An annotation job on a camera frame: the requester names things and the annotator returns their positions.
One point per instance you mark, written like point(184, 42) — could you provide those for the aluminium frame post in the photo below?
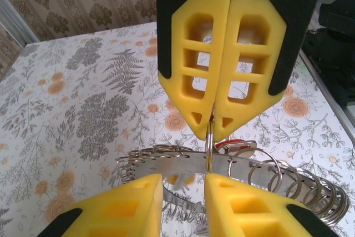
point(16, 17)

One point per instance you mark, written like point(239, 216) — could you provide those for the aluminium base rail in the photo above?
point(341, 117)

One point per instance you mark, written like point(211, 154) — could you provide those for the red plastic key tag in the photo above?
point(235, 142)

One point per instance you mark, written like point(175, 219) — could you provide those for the floral patterned table cover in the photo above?
point(83, 95)

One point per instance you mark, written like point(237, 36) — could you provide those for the silver metal key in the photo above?
point(244, 148)

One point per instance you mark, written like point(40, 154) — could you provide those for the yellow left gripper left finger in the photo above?
point(116, 214)

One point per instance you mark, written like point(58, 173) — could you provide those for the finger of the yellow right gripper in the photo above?
point(227, 26)
point(217, 40)

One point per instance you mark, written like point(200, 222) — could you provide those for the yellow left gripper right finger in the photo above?
point(249, 214)

